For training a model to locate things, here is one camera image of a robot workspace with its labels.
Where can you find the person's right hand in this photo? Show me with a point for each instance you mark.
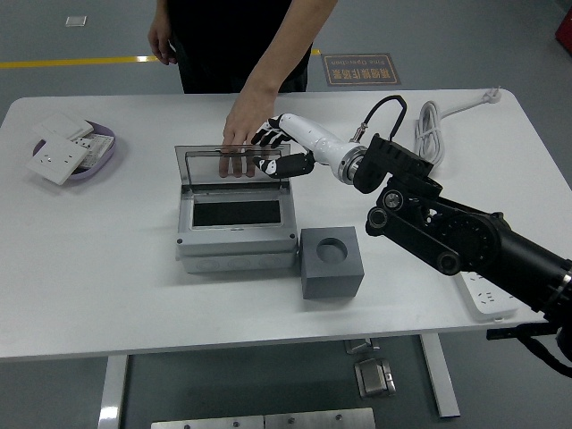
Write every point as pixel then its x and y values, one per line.
pixel 160 42

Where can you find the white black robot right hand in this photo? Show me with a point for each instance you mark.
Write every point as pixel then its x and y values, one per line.
pixel 313 136

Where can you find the person's left hand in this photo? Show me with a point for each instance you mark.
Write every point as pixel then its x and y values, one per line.
pixel 248 116

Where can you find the grey box with clear lid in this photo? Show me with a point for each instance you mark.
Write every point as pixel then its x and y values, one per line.
pixel 232 246

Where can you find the person's right forearm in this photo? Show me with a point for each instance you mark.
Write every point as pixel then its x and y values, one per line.
pixel 162 11

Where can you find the person's left forearm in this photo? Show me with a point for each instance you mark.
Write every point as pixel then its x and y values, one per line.
pixel 290 44

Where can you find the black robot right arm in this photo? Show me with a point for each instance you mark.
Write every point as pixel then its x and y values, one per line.
pixel 469 237

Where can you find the grey cube with round hole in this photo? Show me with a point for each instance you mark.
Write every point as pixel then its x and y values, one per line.
pixel 330 281

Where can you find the metal floor socket box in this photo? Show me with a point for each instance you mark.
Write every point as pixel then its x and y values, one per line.
pixel 373 380

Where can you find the person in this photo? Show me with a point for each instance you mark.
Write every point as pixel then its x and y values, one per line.
pixel 223 44

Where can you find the brown floor sign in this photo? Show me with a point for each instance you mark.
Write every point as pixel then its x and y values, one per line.
pixel 359 70

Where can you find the small metal floor plate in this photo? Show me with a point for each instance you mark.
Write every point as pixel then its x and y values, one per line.
pixel 76 21

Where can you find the white many-hole socket panel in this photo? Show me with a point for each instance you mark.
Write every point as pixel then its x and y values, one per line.
pixel 97 145

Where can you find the purple tray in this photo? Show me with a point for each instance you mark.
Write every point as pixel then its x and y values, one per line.
pixel 108 155

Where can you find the white power strip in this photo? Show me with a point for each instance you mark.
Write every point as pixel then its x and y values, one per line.
pixel 485 299

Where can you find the black table control panel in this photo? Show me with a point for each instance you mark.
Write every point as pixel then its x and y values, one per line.
pixel 500 334

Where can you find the red object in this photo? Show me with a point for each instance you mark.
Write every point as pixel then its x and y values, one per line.
pixel 565 29

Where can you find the white table leg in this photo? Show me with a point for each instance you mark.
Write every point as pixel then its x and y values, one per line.
pixel 440 380
pixel 111 393

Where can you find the flat grey metal plate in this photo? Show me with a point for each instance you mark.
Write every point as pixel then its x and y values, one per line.
pixel 268 421

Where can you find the white wall switch panel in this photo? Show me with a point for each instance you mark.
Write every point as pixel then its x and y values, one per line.
pixel 62 125

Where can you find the white wall socket panel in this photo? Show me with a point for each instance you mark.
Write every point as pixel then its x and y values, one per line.
pixel 56 158

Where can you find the metal under-table bracket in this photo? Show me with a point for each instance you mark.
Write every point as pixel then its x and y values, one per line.
pixel 359 346

